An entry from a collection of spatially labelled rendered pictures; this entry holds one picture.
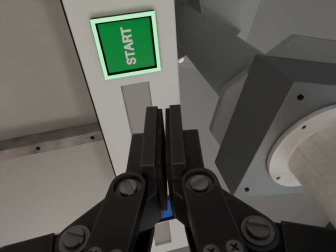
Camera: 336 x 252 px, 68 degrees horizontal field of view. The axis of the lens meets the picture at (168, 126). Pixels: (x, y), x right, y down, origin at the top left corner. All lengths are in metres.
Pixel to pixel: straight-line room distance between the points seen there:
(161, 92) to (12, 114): 0.27
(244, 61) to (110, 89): 0.42
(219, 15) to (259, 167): 0.95
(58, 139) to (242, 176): 0.33
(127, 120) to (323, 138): 0.31
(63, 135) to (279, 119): 0.35
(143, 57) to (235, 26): 1.14
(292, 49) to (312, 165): 0.20
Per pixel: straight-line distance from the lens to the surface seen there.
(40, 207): 0.62
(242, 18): 1.37
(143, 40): 0.24
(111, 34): 0.24
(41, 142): 0.45
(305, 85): 0.40
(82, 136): 0.44
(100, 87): 0.26
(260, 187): 0.53
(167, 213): 0.42
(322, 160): 0.44
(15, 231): 0.69
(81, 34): 0.24
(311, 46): 0.53
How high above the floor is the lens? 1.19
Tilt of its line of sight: 52 degrees down
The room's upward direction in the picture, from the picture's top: 159 degrees clockwise
